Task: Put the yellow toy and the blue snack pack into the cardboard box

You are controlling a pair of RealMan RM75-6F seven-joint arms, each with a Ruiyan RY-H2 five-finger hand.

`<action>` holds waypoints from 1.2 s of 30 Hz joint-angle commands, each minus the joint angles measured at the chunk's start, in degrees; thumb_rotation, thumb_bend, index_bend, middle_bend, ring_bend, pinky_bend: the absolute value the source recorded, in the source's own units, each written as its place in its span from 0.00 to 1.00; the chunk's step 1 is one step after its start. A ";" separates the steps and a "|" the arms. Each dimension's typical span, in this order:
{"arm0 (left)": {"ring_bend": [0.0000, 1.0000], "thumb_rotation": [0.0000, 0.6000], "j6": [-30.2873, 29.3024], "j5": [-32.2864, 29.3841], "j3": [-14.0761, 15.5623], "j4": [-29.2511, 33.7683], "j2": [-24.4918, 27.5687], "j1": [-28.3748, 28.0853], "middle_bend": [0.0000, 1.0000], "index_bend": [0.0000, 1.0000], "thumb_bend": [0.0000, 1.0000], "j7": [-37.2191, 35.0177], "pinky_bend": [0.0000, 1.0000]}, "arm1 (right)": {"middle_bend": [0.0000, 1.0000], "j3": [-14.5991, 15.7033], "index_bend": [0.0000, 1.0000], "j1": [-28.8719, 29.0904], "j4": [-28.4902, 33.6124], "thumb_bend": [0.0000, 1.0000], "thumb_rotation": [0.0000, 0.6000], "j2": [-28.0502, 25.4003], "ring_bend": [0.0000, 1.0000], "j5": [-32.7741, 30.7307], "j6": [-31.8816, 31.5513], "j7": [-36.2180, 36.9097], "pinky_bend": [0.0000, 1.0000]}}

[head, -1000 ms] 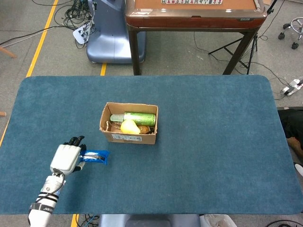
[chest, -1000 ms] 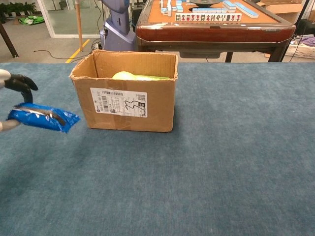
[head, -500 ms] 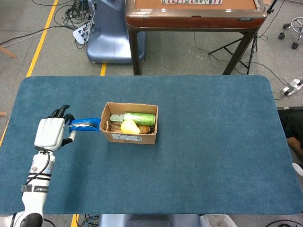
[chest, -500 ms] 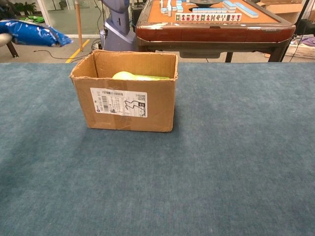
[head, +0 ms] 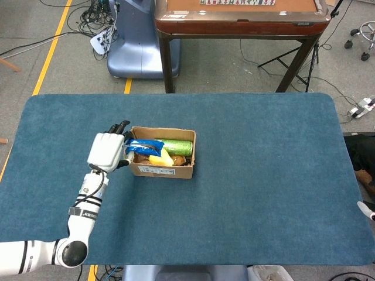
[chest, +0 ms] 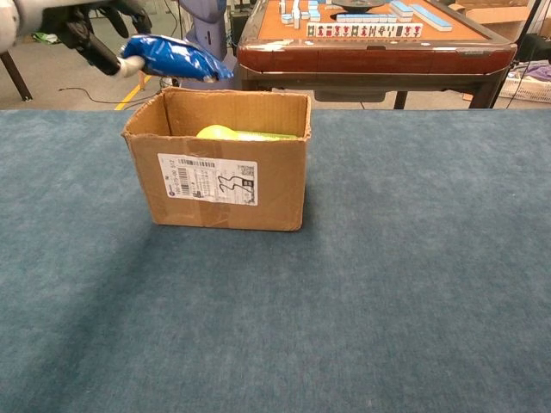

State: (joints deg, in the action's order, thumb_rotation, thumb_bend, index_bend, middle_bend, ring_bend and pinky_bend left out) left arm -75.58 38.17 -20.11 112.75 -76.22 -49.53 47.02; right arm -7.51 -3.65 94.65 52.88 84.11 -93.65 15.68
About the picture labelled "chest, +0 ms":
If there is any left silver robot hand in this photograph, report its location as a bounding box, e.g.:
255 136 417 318
0 0 153 78

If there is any blue packet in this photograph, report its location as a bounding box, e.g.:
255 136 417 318
118 34 235 83

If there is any yellow pear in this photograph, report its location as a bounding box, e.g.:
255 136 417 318
196 124 242 141

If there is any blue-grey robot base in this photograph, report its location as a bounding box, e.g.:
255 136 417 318
158 0 229 89

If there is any cardboard box with label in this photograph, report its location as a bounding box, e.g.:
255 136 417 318
121 87 313 232

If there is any dark furniture leg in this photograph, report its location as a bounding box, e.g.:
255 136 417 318
0 51 34 102

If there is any face-up mahjong tile row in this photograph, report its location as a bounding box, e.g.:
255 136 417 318
306 22 424 40

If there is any blue-backed mahjong tile row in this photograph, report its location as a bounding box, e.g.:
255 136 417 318
411 3 454 32
337 13 399 24

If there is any brown mahjong table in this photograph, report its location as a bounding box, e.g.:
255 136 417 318
235 0 518 111

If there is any teal table mat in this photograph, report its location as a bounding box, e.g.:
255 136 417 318
0 108 551 413

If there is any black tripod stand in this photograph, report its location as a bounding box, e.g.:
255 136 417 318
494 0 544 109

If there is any white plastic basket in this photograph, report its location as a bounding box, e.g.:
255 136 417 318
498 71 551 104

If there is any long black floor cable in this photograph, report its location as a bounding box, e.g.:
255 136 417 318
58 85 145 106

